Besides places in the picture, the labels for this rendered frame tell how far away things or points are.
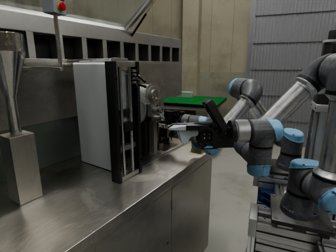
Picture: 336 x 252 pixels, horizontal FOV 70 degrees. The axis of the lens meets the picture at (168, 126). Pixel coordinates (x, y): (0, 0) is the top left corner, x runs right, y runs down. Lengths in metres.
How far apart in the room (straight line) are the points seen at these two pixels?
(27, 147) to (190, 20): 4.12
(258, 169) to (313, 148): 0.52
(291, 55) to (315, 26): 0.53
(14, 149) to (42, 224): 0.29
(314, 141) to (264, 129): 0.54
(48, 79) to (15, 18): 0.29
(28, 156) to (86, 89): 0.43
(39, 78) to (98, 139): 0.41
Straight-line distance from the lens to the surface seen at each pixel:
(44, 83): 1.37
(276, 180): 1.63
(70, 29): 1.48
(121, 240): 1.06
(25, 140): 1.05
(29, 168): 1.09
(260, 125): 0.81
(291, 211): 1.16
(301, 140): 1.58
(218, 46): 4.86
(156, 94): 1.42
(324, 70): 0.96
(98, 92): 1.22
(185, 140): 0.74
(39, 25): 1.39
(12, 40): 1.00
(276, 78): 4.73
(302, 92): 0.99
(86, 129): 1.34
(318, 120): 1.28
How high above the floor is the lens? 1.42
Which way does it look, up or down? 14 degrees down
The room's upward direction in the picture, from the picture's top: straight up
